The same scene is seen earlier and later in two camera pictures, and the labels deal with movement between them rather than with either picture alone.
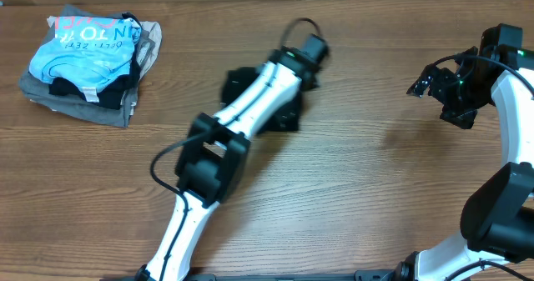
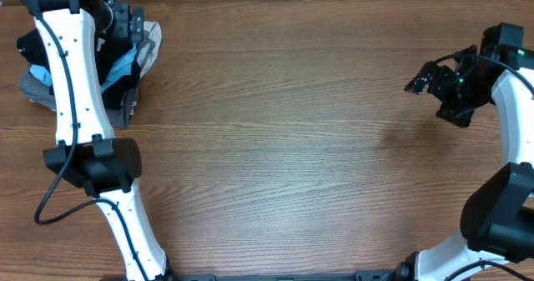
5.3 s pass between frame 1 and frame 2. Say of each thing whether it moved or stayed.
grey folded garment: stayed
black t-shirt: moved
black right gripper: stayed
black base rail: stayed
